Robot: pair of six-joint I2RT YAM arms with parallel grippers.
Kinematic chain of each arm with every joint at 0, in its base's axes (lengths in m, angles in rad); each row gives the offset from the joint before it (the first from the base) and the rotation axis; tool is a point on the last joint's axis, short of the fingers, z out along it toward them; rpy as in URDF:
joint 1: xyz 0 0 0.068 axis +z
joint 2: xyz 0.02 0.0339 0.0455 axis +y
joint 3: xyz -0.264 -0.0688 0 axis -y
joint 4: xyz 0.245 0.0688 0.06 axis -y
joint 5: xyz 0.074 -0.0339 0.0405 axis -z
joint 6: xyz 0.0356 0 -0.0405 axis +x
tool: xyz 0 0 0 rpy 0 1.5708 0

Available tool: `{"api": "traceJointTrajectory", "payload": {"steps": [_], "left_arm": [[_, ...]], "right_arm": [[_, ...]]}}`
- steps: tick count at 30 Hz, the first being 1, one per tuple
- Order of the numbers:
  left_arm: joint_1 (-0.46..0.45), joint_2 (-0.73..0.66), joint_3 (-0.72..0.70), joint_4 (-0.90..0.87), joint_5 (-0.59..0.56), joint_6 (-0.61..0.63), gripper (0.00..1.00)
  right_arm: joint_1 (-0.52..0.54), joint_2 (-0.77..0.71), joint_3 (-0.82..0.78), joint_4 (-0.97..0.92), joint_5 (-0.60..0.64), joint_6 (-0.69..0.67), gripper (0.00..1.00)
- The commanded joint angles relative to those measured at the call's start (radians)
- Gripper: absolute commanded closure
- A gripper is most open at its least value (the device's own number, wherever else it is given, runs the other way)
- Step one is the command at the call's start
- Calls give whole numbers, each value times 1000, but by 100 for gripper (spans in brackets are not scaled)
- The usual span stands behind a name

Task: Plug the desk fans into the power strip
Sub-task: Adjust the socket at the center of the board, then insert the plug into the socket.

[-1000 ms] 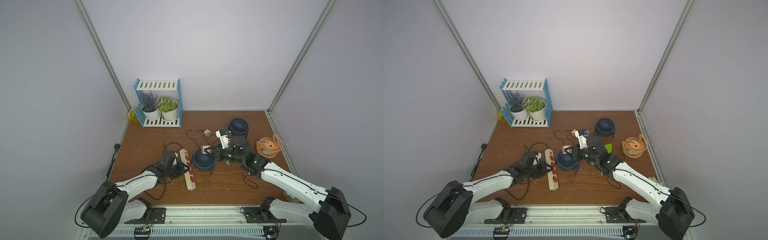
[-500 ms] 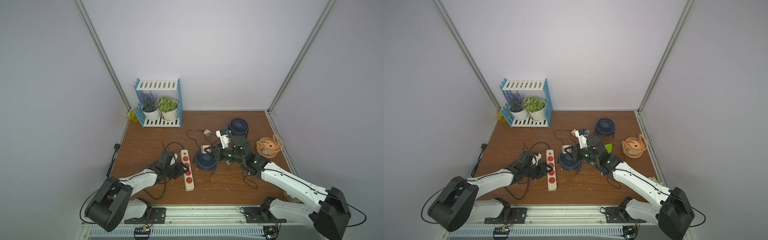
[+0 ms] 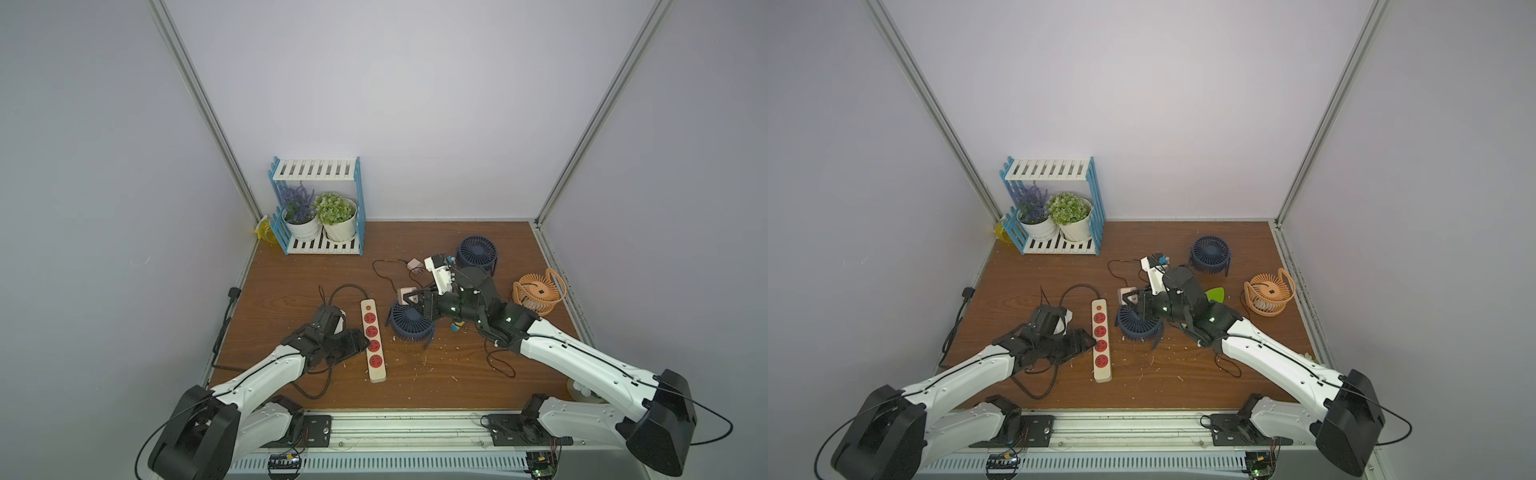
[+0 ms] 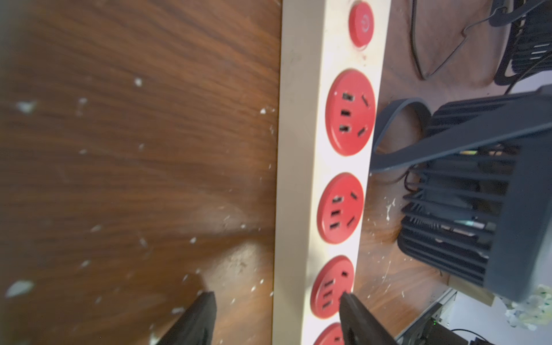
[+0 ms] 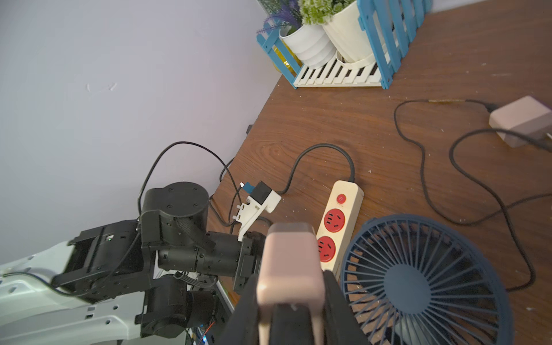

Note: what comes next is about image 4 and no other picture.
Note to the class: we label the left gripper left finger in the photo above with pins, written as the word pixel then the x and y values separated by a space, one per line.
pixel 196 325

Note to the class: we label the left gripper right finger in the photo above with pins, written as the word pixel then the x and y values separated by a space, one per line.
pixel 359 326

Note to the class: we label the cream power strip red sockets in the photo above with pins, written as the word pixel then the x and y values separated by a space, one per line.
pixel 332 55

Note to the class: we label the dark blue desk fan near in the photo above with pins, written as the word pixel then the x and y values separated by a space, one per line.
pixel 481 207

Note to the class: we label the dark blue desk fan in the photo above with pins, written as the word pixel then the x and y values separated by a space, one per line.
pixel 481 207
pixel 528 48

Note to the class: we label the dark blue desk fan far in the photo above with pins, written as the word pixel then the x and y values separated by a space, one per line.
pixel 528 48

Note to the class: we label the white flower pot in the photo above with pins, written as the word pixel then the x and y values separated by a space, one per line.
pixel 535 311

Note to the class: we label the thin black near fan cable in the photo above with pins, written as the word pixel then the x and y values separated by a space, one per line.
pixel 426 74

